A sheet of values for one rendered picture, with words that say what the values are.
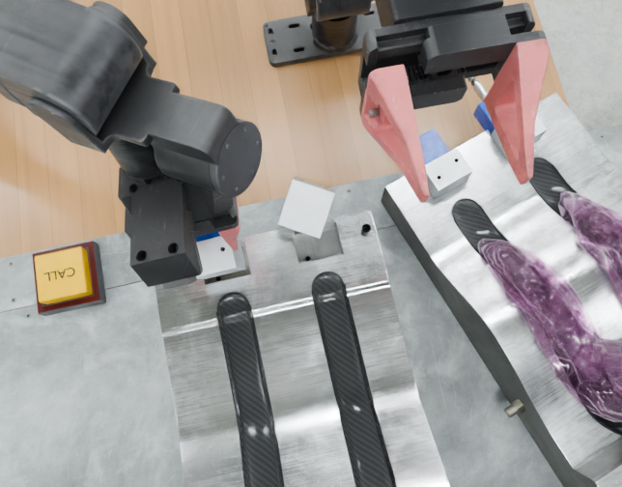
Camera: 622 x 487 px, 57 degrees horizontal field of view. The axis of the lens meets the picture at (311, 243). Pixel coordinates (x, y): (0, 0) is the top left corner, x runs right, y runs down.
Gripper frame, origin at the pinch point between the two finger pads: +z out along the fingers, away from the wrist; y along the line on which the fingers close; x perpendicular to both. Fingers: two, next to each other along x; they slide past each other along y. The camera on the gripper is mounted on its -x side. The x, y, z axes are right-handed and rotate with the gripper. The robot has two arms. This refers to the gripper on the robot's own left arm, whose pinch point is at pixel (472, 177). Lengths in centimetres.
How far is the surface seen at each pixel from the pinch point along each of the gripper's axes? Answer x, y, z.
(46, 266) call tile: 36, -42, -9
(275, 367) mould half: 30.7, -15.8, 8.1
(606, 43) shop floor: 122, 93, -70
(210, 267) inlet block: 24.8, -20.4, -3.0
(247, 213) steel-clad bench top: 39.8, -16.7, -12.7
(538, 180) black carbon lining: 34.6, 20.0, -8.5
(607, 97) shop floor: 121, 87, -53
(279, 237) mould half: 30.5, -12.9, -6.3
